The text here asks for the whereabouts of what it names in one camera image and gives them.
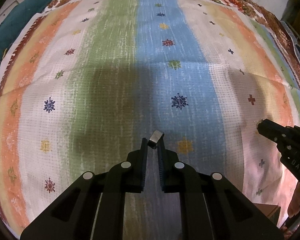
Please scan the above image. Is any small silver ring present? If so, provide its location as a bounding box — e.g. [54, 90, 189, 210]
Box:
[148, 129, 165, 150]

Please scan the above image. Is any person's right hand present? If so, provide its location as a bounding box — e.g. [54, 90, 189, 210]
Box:
[280, 181, 300, 239]

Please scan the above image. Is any teal pillow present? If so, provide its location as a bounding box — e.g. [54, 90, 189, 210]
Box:
[0, 0, 52, 64]

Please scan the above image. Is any metal tin box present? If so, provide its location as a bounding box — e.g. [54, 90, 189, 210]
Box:
[254, 203, 281, 225]

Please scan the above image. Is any colourful striped woven cloth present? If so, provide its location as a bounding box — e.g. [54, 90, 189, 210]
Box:
[0, 0, 300, 239]

